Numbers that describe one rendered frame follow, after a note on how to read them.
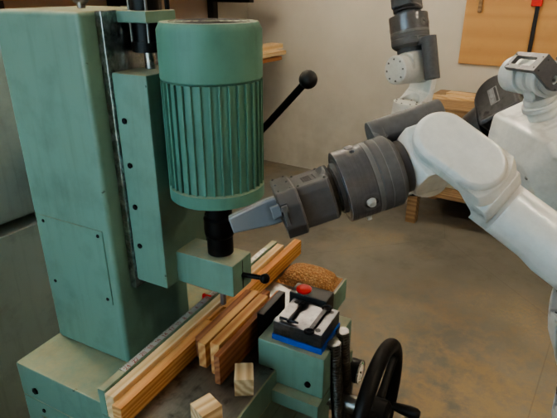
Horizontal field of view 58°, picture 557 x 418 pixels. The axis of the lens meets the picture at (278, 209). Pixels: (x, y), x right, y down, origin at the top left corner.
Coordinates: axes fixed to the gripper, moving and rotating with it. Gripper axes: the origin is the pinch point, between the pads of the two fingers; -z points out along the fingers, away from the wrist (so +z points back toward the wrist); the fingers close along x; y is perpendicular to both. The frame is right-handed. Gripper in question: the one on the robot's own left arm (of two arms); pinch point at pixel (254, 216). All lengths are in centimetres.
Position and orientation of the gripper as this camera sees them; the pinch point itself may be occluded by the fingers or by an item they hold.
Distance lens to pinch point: 61.5
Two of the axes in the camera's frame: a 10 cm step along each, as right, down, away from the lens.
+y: -3.1, -9.2, -2.4
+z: 9.5, -3.2, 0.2
